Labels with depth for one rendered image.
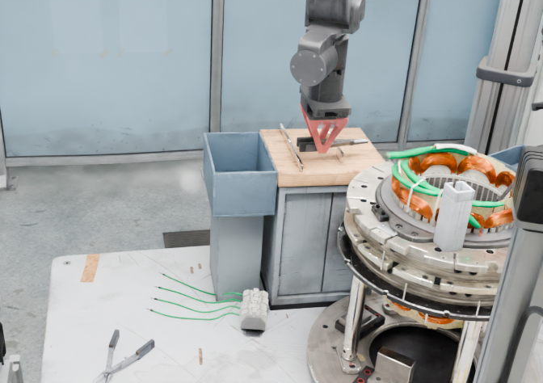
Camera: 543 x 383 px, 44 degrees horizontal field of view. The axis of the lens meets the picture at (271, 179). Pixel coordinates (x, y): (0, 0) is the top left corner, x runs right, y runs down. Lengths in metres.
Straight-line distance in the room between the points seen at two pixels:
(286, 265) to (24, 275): 1.69
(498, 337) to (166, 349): 0.77
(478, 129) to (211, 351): 0.71
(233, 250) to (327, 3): 0.46
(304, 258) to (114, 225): 1.88
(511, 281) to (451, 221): 0.41
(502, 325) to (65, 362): 0.82
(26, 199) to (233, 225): 2.18
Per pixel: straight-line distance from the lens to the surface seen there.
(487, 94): 1.45
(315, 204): 1.18
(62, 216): 3.13
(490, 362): 0.54
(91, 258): 1.43
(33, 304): 2.63
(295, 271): 1.25
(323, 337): 1.21
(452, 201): 0.89
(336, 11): 1.06
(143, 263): 1.41
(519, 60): 1.44
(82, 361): 1.19
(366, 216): 0.97
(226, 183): 1.13
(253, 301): 1.23
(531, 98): 3.30
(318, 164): 1.17
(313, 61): 1.02
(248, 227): 1.21
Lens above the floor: 1.57
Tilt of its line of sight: 27 degrees down
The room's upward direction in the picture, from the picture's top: 4 degrees clockwise
